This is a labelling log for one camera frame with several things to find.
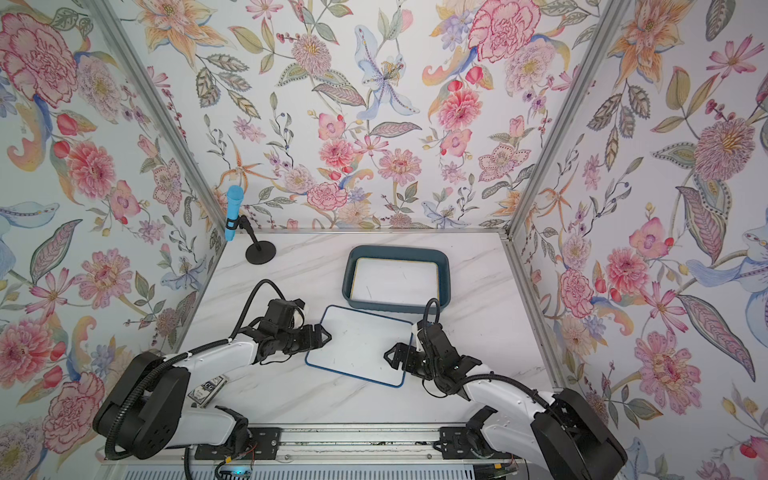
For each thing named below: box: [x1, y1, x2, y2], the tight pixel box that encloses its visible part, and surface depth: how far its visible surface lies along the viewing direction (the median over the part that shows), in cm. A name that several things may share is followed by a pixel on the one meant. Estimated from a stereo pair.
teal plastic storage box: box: [342, 245, 451, 313], surface depth 108 cm
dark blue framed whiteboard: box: [305, 305, 413, 387], surface depth 95 cm
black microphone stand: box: [226, 214, 276, 265], surface depth 116 cm
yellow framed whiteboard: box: [351, 257, 439, 305], surface depth 108 cm
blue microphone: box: [225, 184, 244, 242], surface depth 95 cm
